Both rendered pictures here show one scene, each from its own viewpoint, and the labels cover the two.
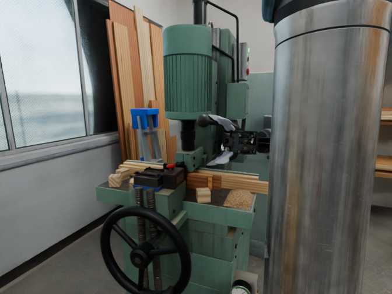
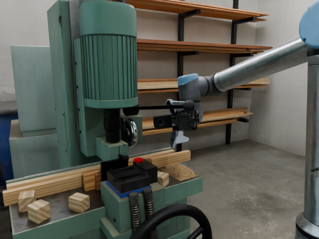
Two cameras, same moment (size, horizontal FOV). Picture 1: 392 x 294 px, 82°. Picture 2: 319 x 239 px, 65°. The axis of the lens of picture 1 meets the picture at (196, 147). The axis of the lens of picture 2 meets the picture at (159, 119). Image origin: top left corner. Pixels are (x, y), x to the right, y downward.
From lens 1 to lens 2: 0.65 m
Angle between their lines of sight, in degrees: 52
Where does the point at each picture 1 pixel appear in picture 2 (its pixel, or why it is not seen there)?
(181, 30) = (124, 10)
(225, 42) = not seen: hidden behind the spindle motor
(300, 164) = not seen: outside the picture
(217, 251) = (180, 225)
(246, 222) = (200, 186)
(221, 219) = (182, 193)
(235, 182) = (161, 160)
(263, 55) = (33, 21)
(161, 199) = (158, 195)
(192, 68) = (132, 51)
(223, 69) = not seen: hidden behind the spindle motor
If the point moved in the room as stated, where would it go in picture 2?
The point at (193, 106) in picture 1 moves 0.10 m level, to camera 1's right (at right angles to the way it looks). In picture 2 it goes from (133, 92) to (153, 89)
